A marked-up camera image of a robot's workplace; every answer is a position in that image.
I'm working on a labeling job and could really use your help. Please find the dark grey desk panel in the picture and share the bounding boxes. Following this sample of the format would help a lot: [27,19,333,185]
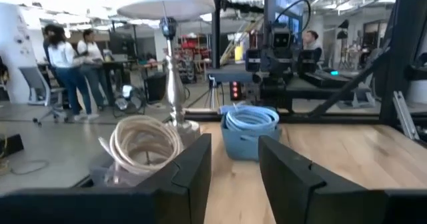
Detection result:
[205,65,255,84]

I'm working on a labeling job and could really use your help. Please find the white shade silver table lamp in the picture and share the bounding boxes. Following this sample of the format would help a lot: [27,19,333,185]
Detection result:
[116,0,216,148]

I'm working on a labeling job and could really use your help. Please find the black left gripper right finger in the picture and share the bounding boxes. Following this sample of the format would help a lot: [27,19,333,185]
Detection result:
[258,135,384,224]

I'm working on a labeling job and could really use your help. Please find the blue plastic bin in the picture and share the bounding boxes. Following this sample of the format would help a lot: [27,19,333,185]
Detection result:
[219,104,283,161]

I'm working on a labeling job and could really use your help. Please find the black box red lights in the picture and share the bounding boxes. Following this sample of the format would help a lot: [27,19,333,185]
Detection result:
[229,80,242,101]

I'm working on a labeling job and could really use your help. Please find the black trash bin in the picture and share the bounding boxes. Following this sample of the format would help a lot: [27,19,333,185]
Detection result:
[145,72,167,103]

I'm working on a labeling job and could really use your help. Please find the grey metal bracket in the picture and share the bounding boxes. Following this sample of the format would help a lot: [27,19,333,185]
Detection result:
[392,90,421,141]

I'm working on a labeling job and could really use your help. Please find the grey floor cable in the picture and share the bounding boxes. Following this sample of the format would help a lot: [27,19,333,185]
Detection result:
[9,158,50,176]

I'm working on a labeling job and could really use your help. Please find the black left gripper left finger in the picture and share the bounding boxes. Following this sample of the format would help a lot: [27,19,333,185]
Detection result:
[136,133,213,224]

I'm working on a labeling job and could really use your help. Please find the blue ethernet cable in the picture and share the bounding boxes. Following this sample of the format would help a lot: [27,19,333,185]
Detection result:
[225,105,280,133]

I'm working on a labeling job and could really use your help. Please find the black floor box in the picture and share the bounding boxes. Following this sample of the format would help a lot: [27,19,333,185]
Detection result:
[0,133,25,159]

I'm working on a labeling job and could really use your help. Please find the grey office chair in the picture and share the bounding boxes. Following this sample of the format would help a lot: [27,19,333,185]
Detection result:
[18,65,68,127]

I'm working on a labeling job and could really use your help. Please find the small tripod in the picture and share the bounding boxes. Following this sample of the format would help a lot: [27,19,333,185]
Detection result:
[204,75,224,110]

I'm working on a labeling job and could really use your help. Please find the person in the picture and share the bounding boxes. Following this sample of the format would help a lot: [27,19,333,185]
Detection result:
[46,25,100,122]
[77,29,116,109]
[302,29,324,63]

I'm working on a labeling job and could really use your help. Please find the clear plastic bin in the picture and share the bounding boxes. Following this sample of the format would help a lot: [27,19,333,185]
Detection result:
[89,143,187,188]

